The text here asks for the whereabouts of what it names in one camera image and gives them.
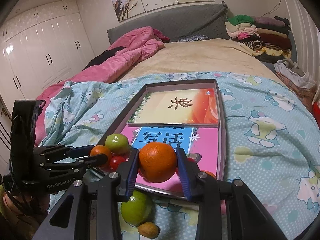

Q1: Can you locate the green mango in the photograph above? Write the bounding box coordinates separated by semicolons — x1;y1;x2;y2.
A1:
120;190;153;226
105;134;130;155

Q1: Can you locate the orange tangerine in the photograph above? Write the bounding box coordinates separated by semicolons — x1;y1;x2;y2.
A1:
202;170;216;179
139;142;177;183
90;145;113;169

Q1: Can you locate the brown longan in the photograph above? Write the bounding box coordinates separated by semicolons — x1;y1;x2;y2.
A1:
138;222;160;239

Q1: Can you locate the cherry tomato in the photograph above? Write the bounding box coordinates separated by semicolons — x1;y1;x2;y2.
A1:
109;155;126;172
187;157;196;163

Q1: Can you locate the blue hello kitty quilt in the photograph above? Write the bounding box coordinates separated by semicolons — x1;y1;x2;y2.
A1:
37;72;319;239

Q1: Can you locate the pink workbook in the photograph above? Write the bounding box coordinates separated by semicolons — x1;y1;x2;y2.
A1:
121;125;219;196

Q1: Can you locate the white wardrobe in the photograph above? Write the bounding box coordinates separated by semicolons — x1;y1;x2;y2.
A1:
1;0;94;112

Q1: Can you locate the orange cream book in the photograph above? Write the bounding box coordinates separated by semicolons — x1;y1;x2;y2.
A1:
127;88;219;126

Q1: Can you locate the pink quilt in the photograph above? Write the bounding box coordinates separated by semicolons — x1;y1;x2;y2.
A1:
35;26;171;145

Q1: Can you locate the white crumpled cloth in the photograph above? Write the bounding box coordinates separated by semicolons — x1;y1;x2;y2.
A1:
274;58;317;89

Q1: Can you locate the beige bed blanket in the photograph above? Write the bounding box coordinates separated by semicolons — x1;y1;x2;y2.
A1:
119;38;282;83

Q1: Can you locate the pile of folded clothes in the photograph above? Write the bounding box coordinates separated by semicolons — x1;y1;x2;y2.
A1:
225;15;293;63

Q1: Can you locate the cream curtain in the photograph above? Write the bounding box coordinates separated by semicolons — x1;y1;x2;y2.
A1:
285;0;319;102

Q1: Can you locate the grey headboard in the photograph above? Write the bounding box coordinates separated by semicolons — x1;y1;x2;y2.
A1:
107;3;229;44

